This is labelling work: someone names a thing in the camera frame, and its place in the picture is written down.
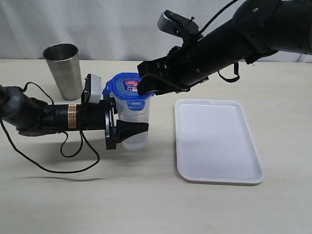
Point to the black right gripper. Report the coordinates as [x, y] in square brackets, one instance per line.
[184, 67]

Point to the stainless steel cup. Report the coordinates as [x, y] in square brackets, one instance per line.
[63, 62]

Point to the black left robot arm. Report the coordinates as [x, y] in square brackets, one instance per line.
[34, 118]

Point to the blue container lid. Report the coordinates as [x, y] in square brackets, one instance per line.
[123, 87]

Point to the white plastic tray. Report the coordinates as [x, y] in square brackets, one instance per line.
[214, 143]

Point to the clear plastic container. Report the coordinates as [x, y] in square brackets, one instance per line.
[134, 112]

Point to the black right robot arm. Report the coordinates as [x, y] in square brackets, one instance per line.
[258, 29]

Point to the white backdrop cloth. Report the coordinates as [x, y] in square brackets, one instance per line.
[101, 29]

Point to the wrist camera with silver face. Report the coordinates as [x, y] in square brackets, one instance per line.
[92, 91]

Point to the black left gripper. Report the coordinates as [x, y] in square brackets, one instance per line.
[90, 116]

